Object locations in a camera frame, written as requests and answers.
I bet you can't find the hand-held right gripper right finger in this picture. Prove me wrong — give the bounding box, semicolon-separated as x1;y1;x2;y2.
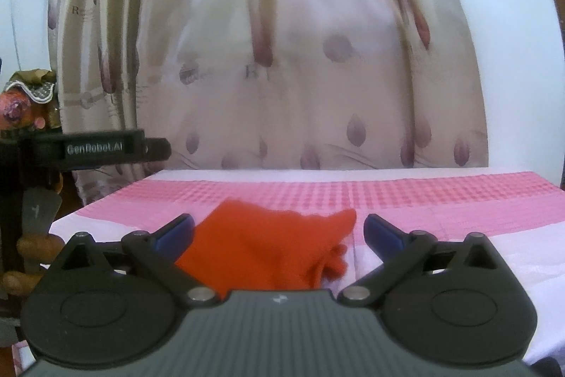
337;213;504;307

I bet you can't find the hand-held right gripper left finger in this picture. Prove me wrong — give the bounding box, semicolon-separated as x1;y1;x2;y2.
57;213;218;307

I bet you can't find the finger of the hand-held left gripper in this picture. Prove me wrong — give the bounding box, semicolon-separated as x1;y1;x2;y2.
144;137;173;161

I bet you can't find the red sweater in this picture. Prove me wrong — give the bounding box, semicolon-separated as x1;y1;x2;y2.
174;199;358;292

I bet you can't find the person's left hand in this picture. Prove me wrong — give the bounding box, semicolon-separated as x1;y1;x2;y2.
2;236;60;296

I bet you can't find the pink checked blanket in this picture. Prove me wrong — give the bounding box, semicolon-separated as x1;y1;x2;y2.
12;169;565;369

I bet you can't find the floral patterned cloth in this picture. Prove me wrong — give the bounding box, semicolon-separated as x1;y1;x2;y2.
0;89;50;131

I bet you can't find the beige patterned curtain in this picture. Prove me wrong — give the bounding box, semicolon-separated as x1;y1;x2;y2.
46;0;490;206

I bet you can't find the brown wooden door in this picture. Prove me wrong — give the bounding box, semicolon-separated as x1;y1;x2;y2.
528;0;565;193

